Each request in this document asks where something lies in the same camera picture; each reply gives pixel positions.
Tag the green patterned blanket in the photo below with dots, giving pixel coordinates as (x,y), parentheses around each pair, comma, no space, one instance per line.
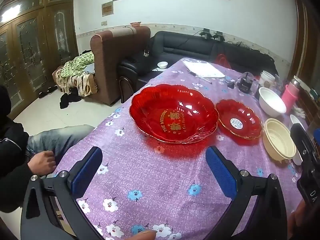
(80,63)

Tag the black slipper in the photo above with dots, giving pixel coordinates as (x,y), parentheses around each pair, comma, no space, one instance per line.
(43,94)
(53,89)

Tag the white ceramic bowl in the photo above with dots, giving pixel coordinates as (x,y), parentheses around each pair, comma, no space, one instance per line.
(162,65)

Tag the small red plastic plate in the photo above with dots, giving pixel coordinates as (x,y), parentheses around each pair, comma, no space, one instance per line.
(232,110)

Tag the beige plastic bowl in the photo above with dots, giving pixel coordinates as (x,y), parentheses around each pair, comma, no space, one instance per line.
(277,140)

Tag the white plastic jar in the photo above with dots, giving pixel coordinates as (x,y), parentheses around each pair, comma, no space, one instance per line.
(267,78)

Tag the large red plastic plate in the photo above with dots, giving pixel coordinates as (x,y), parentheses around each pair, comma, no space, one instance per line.
(160,105)

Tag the small white bowl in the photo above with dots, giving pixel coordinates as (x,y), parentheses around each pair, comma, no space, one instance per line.
(295,120)

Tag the wooden glass-door cabinet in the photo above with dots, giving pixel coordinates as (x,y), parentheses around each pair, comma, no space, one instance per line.
(32,42)

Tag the black charger plug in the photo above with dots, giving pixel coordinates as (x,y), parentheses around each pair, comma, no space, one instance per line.
(231,85)

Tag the black leather sofa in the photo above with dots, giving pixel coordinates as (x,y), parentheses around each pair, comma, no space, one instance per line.
(180,45)

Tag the pink ribbed cup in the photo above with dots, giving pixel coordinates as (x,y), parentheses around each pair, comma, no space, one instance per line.
(290,100)

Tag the red plastic bag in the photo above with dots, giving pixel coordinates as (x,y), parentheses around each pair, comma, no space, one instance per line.
(221,60)

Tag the black clothing heap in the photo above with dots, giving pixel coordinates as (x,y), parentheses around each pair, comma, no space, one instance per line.
(67,100)

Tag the beige patterned blanket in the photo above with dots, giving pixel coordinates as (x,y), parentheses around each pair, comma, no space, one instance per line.
(75,82)

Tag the person's right hand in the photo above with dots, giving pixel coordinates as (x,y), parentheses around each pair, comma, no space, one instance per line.
(297,222)

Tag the black round desk gadget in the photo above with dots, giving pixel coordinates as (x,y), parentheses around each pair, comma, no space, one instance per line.
(245,85)

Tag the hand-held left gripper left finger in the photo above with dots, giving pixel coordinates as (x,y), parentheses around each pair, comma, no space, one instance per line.
(86,172)

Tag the brown armchair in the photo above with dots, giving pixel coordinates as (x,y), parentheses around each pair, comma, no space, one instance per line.
(107,55)

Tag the dark wooden chair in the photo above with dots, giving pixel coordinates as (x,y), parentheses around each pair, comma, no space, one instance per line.
(126,82)

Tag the steel lidded bottle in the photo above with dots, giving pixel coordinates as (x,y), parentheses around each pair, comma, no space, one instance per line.
(295,82)

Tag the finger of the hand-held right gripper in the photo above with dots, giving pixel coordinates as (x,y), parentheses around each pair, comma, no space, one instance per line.
(302,142)

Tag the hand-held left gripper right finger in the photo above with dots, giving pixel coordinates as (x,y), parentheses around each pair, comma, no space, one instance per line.
(221,172)

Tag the wooden door frame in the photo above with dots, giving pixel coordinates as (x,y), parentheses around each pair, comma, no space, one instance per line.
(306,35)

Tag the wall plaque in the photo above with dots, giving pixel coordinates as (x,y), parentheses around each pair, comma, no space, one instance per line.
(107,8)

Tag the white paper notebook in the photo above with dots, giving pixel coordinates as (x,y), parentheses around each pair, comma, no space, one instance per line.
(205,68)

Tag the wooden sideboard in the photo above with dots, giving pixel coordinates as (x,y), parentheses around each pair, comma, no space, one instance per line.
(311,110)

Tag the black pen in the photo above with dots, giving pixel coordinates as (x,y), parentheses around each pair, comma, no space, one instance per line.
(200,77)

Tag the white gloves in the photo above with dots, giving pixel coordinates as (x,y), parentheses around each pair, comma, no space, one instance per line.
(299,111)

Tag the purple floral tablecloth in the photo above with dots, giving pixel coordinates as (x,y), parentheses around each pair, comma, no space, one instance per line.
(150,180)

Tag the person's left hand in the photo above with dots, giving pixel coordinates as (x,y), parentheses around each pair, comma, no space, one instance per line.
(146,235)

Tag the large white foam bowl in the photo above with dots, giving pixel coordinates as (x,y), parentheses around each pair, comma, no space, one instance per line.
(271,102)

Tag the black device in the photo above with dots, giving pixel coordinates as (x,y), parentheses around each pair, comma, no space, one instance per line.
(218,35)
(206,33)

